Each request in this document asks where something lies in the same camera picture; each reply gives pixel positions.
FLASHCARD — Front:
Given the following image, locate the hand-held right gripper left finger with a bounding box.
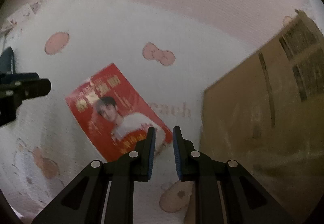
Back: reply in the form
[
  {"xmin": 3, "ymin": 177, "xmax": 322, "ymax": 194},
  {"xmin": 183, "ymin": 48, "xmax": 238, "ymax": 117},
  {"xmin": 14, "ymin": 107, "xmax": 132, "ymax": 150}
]
[{"xmin": 32, "ymin": 126, "xmax": 155, "ymax": 224}]

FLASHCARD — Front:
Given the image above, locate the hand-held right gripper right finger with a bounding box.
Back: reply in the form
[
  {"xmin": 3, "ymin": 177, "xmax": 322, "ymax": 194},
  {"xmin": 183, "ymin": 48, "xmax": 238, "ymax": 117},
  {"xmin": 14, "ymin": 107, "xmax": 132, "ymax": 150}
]
[{"xmin": 173, "ymin": 126, "xmax": 295, "ymax": 224}]

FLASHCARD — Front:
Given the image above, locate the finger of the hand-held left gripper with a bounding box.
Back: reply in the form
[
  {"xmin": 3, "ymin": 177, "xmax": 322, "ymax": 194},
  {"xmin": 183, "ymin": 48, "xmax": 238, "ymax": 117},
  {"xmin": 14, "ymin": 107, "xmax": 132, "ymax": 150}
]
[
  {"xmin": 0, "ymin": 72, "xmax": 40, "ymax": 86},
  {"xmin": 15, "ymin": 78, "xmax": 52, "ymax": 100}
]

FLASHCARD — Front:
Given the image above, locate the red portrait booklet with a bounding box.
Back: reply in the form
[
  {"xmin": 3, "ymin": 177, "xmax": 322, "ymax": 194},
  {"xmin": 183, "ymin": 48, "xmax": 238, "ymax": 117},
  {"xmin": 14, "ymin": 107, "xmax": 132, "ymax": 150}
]
[{"xmin": 64, "ymin": 63, "xmax": 173, "ymax": 163}]

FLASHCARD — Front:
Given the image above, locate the brown cardboard box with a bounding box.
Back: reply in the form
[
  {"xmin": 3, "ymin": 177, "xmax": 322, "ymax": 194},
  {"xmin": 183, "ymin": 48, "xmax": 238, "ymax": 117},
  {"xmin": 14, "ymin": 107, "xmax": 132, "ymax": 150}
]
[{"xmin": 185, "ymin": 8, "xmax": 324, "ymax": 224}]

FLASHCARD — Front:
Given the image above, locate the dark oval case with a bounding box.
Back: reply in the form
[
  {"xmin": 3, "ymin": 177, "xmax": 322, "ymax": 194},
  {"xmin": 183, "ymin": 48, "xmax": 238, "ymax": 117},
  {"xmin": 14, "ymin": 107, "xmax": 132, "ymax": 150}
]
[{"xmin": 0, "ymin": 46, "xmax": 15, "ymax": 74}]

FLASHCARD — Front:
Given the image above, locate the pink white printed blanket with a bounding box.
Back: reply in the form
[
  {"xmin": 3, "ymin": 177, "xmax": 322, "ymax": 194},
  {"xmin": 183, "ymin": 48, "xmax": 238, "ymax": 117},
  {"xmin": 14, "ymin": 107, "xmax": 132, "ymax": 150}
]
[{"xmin": 0, "ymin": 0, "xmax": 324, "ymax": 224}]

